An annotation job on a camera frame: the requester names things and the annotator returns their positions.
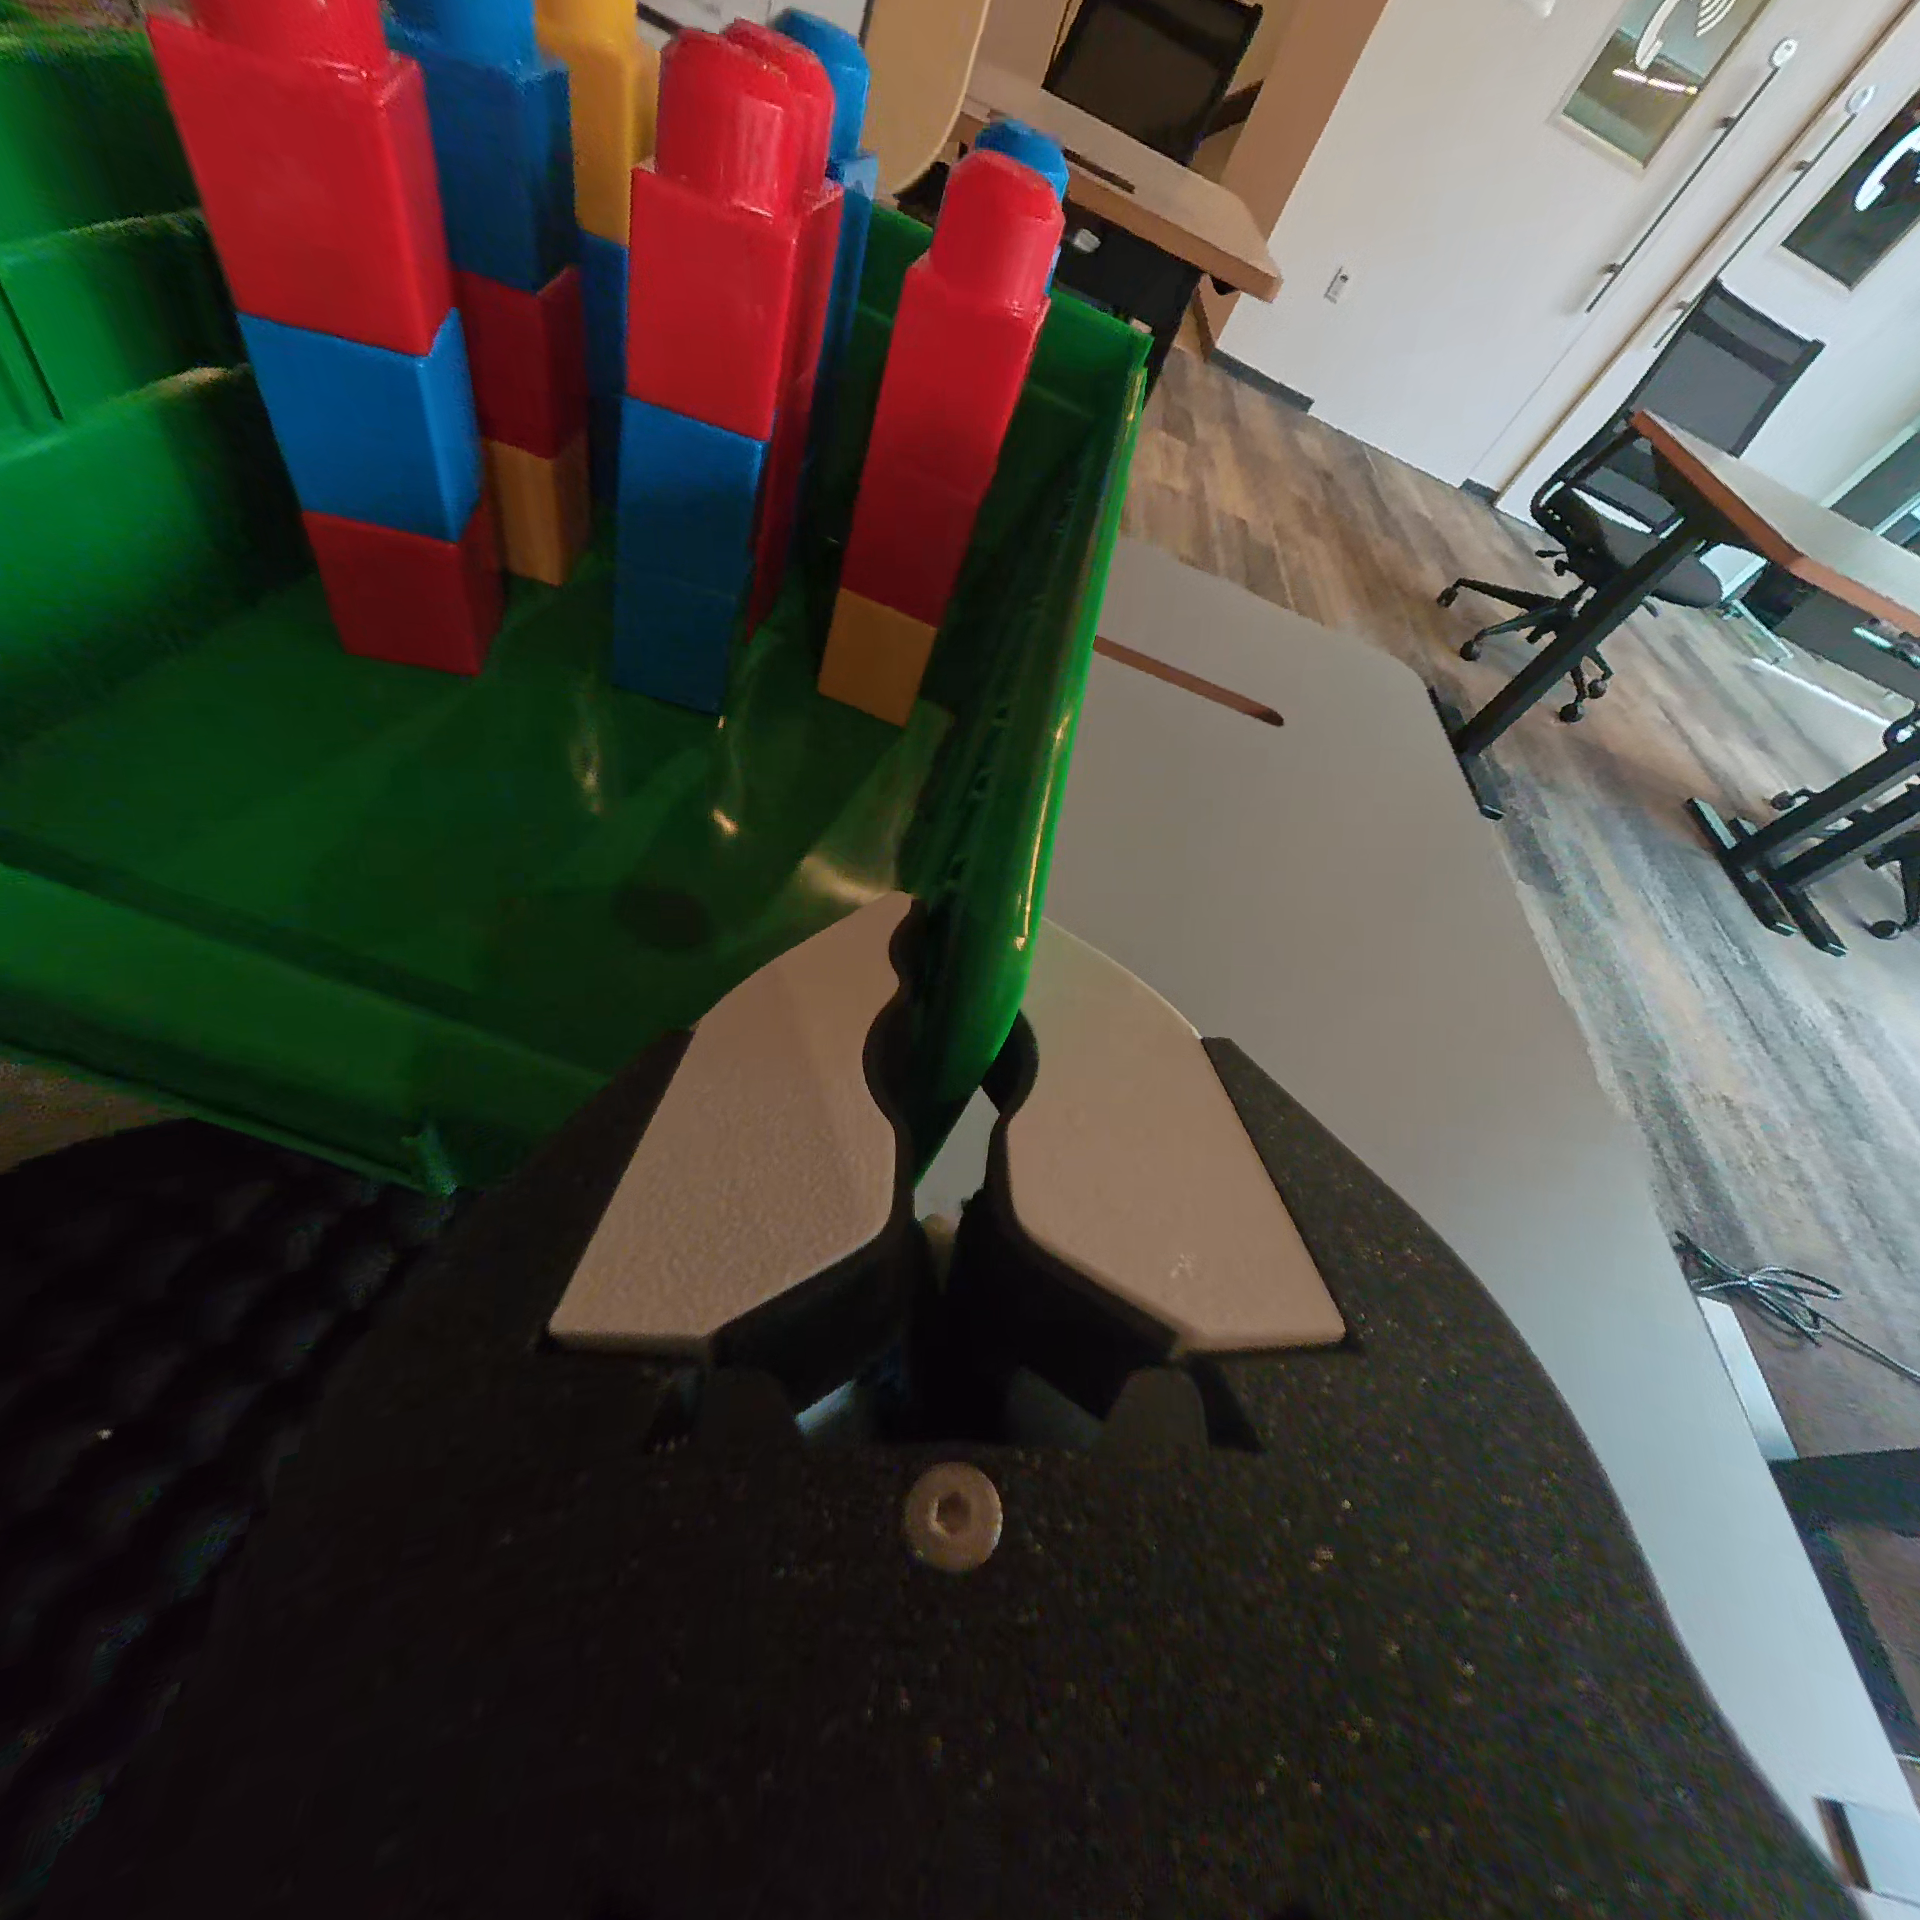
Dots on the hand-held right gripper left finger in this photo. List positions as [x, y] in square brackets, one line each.
[735, 1170]

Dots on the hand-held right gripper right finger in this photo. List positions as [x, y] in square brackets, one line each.
[1170, 1185]

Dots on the green plastic bin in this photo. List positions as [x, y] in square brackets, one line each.
[375, 779]

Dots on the cluster of mega block towers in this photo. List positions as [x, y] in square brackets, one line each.
[300, 194]

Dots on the black textured wrist rest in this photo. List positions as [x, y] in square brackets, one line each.
[148, 1348]

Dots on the wooden top desk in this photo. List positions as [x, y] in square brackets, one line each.
[1800, 540]
[1170, 225]

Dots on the black office chair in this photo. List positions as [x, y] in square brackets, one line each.
[1724, 358]
[1155, 75]

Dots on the light wood panel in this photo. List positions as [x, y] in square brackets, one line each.
[931, 90]

